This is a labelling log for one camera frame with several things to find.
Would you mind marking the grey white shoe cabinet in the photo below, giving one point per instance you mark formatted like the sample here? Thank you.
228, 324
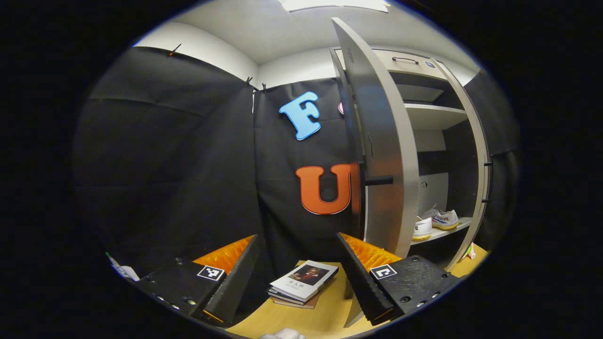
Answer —
431, 115

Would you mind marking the white portrait cover book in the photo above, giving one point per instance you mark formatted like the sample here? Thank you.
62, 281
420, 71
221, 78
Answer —
301, 278

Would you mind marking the small red green object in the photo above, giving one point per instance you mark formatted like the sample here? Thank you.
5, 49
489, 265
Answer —
470, 252

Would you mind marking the white canvas shoe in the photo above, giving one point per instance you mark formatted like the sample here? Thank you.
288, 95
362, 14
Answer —
446, 219
422, 229

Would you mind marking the black backdrop cloth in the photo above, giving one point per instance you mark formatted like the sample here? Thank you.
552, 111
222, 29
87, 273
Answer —
165, 165

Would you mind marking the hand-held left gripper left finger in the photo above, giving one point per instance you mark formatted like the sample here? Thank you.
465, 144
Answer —
235, 282

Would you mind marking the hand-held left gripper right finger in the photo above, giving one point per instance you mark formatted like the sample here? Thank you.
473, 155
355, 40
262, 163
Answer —
360, 282

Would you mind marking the white flat object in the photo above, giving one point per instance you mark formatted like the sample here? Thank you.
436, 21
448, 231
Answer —
126, 272

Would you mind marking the white cabinet drawer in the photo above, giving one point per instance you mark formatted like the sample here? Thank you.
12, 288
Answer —
410, 71

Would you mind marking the brown book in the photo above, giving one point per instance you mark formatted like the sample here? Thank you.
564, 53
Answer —
308, 303

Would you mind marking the white cabinet door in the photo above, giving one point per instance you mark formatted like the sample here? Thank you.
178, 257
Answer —
386, 132
478, 141

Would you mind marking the ceiling light panel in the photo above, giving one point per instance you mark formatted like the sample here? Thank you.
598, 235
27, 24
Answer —
334, 4

